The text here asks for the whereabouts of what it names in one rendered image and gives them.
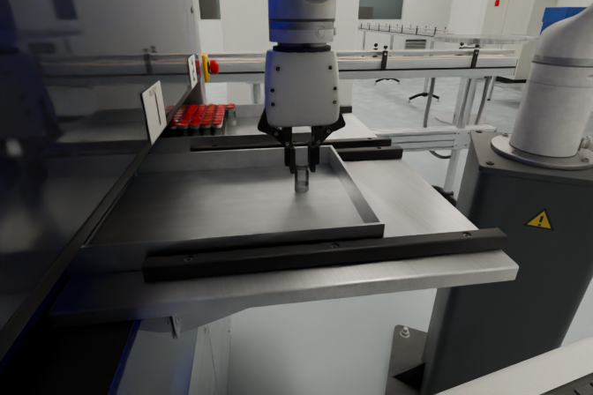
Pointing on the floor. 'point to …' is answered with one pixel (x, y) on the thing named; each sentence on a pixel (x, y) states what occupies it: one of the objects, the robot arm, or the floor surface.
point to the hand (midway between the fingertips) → (301, 156)
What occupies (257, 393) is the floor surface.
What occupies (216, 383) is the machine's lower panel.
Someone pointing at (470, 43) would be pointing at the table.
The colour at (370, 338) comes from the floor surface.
